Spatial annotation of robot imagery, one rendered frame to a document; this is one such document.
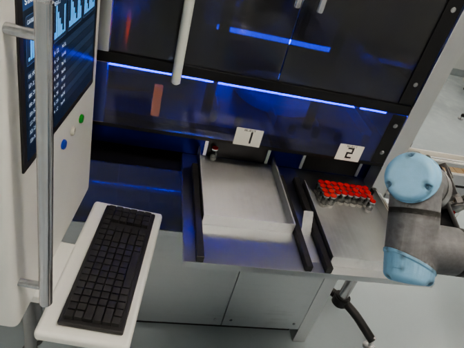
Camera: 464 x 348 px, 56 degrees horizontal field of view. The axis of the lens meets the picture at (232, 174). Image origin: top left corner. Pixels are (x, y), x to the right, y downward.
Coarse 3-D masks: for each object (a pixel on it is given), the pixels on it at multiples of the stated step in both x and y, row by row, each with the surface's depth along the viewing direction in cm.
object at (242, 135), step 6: (240, 132) 133; (246, 132) 134; (252, 132) 134; (258, 132) 134; (234, 138) 134; (240, 138) 135; (246, 138) 135; (252, 138) 135; (258, 138) 135; (240, 144) 136; (246, 144) 136; (252, 144) 136; (258, 144) 137
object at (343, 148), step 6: (342, 144) 140; (348, 144) 140; (342, 150) 141; (348, 150) 141; (354, 150) 142; (360, 150) 142; (336, 156) 142; (342, 156) 142; (348, 156) 143; (354, 156) 143
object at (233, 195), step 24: (216, 168) 142; (240, 168) 145; (264, 168) 149; (216, 192) 132; (240, 192) 134; (264, 192) 137; (216, 216) 118; (240, 216) 125; (264, 216) 128; (288, 216) 128
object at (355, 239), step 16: (304, 192) 141; (320, 208) 137; (336, 208) 140; (352, 208) 142; (384, 208) 141; (320, 224) 126; (336, 224) 132; (352, 224) 134; (368, 224) 136; (384, 224) 138; (336, 240) 126; (352, 240) 128; (368, 240) 130; (384, 240) 131; (336, 256) 115; (352, 256) 122; (368, 256) 124
